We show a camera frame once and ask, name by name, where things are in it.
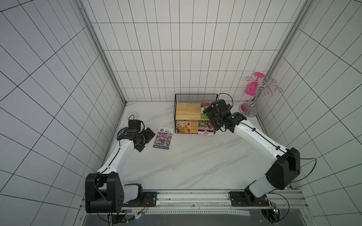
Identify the black wire mesh shelf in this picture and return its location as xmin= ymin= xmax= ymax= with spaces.
xmin=173 ymin=94 xmax=216 ymax=135

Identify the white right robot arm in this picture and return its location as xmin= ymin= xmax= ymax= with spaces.
xmin=202 ymin=99 xmax=300 ymax=199

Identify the purple flowers seed bag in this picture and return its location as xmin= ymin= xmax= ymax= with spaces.
xmin=153 ymin=127 xmax=173 ymax=150

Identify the orange shop seed bag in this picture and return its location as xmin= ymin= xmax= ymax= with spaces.
xmin=176 ymin=121 xmax=191 ymax=134

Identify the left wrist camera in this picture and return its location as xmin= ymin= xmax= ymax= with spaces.
xmin=127 ymin=120 xmax=142 ymax=133

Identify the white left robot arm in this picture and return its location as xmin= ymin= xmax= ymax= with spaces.
xmin=85 ymin=128 xmax=155 ymax=213

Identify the pink roses seed bag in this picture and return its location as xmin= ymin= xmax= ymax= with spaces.
xmin=198 ymin=120 xmax=215 ymax=137

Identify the blue floral ceramic dish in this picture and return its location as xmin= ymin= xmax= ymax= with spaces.
xmin=117 ymin=127 xmax=128 ymax=140

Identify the green impatiens seed bag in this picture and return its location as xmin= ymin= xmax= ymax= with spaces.
xmin=200 ymin=102 xmax=213 ymax=120

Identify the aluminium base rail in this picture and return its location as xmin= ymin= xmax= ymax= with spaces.
xmin=80 ymin=188 xmax=307 ymax=217

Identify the chrome pink cup stand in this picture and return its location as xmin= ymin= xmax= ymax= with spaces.
xmin=239 ymin=72 xmax=283 ymax=117

